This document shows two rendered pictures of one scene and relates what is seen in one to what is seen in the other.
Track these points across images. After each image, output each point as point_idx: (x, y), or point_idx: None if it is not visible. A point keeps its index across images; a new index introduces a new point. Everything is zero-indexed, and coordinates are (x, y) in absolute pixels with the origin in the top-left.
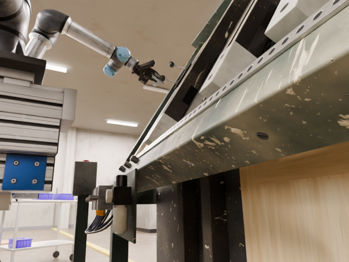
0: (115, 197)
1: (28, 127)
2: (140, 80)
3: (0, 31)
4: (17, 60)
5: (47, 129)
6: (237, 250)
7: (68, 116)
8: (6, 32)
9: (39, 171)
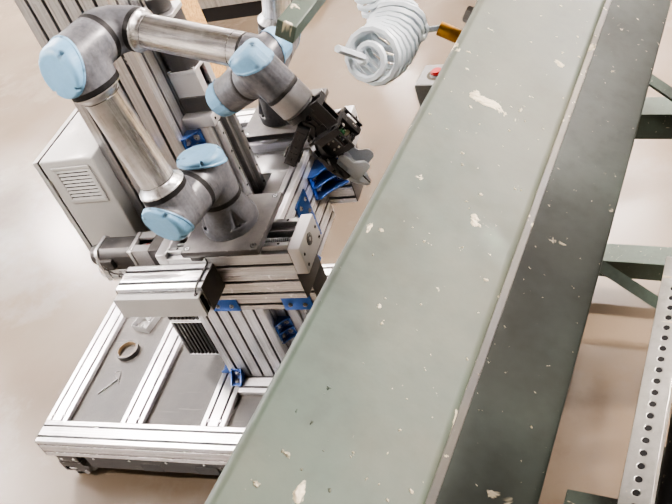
0: None
1: (277, 283)
2: None
3: (213, 214)
4: (237, 255)
5: (290, 282)
6: None
7: (302, 271)
8: (217, 212)
9: (304, 298)
